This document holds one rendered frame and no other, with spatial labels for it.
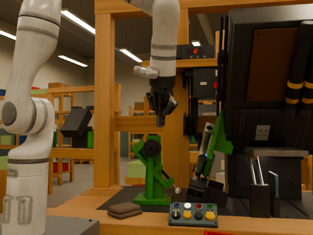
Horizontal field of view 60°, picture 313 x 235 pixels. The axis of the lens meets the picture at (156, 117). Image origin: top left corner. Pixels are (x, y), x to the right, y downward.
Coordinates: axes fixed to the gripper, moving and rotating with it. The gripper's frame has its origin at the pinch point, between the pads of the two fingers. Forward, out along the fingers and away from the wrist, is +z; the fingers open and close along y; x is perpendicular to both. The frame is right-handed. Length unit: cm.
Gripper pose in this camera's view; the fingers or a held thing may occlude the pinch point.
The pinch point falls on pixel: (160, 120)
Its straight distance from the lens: 81.3
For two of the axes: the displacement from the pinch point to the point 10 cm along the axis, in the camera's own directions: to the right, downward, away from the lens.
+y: -6.1, -3.0, 7.3
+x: -7.9, 1.9, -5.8
